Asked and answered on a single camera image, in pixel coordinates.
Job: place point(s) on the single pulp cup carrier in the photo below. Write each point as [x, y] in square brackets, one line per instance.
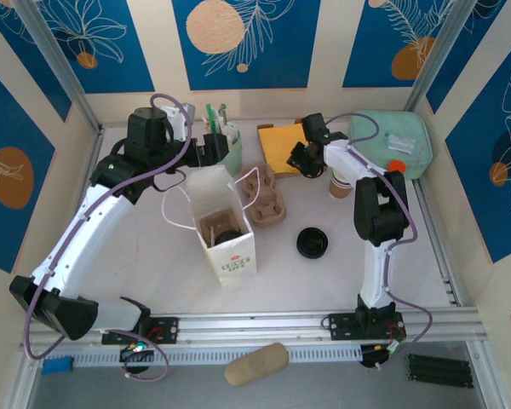
[210, 221]

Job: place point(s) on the black lidded coffee cup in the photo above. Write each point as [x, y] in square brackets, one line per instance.
[230, 237]

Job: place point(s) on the white paper bag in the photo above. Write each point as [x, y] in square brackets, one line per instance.
[234, 264]

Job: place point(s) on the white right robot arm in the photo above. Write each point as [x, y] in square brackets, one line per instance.
[377, 272]

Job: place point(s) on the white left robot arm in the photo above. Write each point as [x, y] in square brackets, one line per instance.
[85, 230]

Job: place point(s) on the yellow napkin stack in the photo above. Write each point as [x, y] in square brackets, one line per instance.
[277, 145]

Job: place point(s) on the brown paper cup stack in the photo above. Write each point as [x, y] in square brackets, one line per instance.
[340, 187]

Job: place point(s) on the cardboard napkin tray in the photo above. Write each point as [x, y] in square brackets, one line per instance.
[266, 128]

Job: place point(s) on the wooden stirrer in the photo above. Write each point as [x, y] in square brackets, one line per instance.
[206, 121]

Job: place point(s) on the green wrapped straw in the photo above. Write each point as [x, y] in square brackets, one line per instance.
[213, 117]

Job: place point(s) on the pulp cup carrier stack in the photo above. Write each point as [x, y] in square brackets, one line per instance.
[266, 209]

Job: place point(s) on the white printed wrapped straw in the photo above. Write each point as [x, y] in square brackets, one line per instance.
[222, 113]

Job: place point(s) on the mint green utensil cup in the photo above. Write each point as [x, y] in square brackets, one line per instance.
[235, 155]

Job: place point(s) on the mint green zip pouch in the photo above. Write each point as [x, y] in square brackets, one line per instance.
[392, 123]

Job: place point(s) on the orange capped bottle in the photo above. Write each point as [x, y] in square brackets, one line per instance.
[396, 165]

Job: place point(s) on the plain white wrapped straw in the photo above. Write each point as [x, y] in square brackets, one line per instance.
[233, 128]

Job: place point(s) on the small clear plastic packet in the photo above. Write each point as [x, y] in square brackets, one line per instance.
[400, 141]

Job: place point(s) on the black cup lid stack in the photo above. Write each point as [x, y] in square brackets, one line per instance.
[311, 243]

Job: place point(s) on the black base connector board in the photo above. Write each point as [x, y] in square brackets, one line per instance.
[136, 353]
[379, 355]

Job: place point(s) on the brown cork roll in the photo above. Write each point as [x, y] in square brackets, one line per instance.
[255, 364]

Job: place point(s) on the blue foam piece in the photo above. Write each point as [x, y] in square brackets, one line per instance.
[57, 365]

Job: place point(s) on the black ridged block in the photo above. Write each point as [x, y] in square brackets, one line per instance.
[438, 370]

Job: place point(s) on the aluminium frame post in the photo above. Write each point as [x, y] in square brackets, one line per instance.
[60, 64]
[440, 55]

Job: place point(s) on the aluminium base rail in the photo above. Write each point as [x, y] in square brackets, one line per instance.
[255, 326]

